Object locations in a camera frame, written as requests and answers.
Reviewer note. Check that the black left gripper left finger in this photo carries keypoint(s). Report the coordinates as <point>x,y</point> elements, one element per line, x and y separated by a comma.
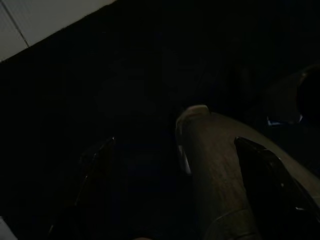
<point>82,195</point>

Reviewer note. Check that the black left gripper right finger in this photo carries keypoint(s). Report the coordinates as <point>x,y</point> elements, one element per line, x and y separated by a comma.
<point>280,200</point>

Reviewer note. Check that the black floor mat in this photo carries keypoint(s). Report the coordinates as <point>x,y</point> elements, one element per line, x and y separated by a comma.
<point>100,87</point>

